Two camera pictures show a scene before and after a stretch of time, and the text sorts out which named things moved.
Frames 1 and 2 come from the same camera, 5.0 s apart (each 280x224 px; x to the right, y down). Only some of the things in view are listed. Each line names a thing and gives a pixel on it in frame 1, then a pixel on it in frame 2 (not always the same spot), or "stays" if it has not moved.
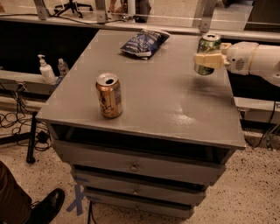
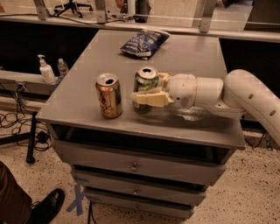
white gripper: [238, 59] -> [182, 88]
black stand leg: [31, 154] stays
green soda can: [210, 43] -> [146, 78]
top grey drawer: [163, 167] stays
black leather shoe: [43, 210] stays
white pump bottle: [46, 71] stays
